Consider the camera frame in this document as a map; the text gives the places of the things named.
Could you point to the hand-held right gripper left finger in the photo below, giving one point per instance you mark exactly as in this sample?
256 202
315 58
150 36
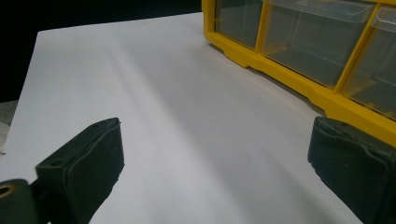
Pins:
93 165

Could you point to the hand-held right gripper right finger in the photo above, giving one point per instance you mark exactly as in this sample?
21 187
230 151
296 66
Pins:
351 168

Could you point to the yellow black drawer organizer cabinet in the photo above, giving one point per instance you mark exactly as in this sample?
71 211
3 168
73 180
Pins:
323 98

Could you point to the grid of clear cabinet drawers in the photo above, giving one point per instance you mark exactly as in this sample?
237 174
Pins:
311 40

